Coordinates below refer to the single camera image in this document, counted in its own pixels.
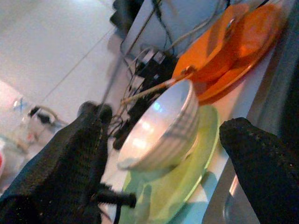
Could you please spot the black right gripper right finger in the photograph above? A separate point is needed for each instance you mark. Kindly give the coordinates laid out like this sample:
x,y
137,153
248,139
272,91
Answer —
x,y
266,177

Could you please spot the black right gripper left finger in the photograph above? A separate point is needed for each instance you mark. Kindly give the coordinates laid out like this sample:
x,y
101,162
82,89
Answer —
x,y
58,175

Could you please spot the light green plate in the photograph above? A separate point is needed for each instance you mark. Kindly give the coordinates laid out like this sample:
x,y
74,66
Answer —
x,y
172,186

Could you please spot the white ceramic bowl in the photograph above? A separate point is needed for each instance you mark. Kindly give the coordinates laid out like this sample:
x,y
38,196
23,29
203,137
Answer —
x,y
158,130

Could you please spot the wooden chopstick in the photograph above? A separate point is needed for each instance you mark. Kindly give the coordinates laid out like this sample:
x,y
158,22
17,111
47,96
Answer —
x,y
149,89

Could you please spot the clear plastic bottle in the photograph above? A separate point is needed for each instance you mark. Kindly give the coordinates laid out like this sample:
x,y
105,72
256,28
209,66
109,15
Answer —
x,y
21,112

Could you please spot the orange plate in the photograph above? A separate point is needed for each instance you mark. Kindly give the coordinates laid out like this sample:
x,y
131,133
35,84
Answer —
x,y
224,91

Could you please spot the black power strip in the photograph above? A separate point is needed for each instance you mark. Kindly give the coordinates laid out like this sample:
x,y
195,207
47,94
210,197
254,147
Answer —
x,y
156,74

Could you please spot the orange bowl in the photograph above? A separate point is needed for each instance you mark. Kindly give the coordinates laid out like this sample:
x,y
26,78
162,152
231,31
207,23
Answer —
x,y
210,46

